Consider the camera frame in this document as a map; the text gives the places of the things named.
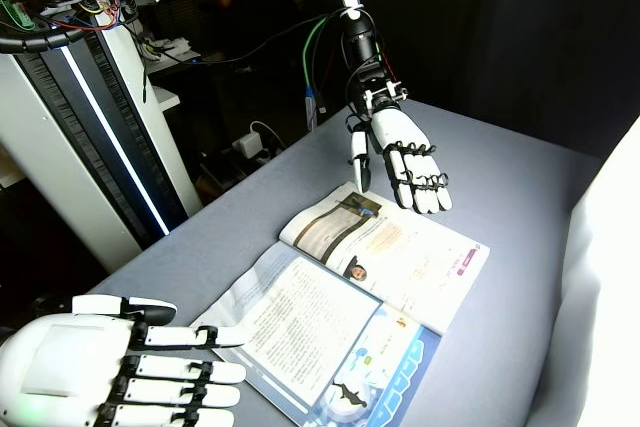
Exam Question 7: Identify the white robot body column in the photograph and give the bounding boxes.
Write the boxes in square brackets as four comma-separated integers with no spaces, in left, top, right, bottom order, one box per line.
[0,11,204,276]

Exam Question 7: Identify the green cable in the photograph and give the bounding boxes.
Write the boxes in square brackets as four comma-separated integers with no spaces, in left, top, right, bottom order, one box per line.
[300,15,331,93]

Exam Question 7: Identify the black corrugated cable conduit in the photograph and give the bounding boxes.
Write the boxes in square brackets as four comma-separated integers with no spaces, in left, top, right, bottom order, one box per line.
[0,0,140,55]

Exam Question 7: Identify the white desk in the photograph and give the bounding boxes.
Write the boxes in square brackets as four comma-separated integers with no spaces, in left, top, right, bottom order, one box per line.
[149,84,181,113]

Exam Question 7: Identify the grey table cloth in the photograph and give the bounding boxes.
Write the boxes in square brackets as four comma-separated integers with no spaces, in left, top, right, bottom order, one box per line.
[87,98,604,427]

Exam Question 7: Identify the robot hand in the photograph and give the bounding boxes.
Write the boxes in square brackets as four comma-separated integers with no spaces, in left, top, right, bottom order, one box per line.
[0,294,249,427]
[346,105,454,215]

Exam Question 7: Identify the long black cable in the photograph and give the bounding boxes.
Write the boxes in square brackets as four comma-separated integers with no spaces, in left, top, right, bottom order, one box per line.
[192,14,331,67]

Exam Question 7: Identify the blue white cable connector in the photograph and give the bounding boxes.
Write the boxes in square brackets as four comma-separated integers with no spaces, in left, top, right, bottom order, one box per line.
[305,86,319,131]

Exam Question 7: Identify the white adapter cable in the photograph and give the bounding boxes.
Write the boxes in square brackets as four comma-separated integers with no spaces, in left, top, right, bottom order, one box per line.
[248,120,289,151]

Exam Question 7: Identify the white power adapter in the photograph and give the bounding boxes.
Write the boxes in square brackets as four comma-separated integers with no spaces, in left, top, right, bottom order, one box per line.
[238,131,266,156]

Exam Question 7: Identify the illustrated book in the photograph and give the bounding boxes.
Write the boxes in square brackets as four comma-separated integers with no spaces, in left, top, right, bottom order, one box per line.
[189,180,491,427]

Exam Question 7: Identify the white cloth pile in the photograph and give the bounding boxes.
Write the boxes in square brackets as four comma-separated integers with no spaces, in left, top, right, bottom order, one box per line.
[143,36,202,63]

